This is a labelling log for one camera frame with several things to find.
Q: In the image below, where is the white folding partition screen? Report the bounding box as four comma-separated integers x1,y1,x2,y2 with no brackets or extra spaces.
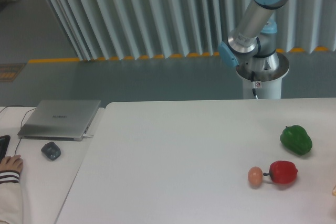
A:
47,0,335,60

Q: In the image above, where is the dark grey computer mouse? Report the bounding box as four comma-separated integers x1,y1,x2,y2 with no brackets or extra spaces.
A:
41,142,61,161

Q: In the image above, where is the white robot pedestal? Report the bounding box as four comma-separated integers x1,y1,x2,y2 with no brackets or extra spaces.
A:
236,52,289,99

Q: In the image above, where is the red bell pepper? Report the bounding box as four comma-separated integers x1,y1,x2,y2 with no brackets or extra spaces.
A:
263,161,298,185

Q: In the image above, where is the person's bare hand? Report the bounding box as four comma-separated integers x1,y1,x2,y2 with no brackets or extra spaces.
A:
0,155,23,174

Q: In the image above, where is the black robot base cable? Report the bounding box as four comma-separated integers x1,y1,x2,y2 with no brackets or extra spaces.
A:
250,71,259,100

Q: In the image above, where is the black laptop cable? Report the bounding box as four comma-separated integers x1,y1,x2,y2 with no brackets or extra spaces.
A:
0,104,37,156

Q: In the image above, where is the pale bread at edge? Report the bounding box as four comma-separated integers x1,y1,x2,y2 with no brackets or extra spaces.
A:
332,186,336,196

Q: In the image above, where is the brown egg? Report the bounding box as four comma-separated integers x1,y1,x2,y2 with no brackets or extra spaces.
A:
248,166,263,186

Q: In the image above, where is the green bell pepper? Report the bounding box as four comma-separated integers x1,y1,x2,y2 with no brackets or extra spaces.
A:
280,125,312,156

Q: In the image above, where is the cream sleeved forearm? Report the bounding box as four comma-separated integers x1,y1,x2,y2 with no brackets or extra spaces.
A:
1,170,23,223

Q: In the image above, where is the silver closed laptop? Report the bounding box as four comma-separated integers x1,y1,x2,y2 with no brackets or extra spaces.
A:
18,100,101,141

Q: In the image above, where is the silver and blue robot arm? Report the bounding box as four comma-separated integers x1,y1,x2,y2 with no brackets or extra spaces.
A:
218,0,288,67

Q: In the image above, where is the black keyboard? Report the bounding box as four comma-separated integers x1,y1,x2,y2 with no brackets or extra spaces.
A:
0,135,11,162

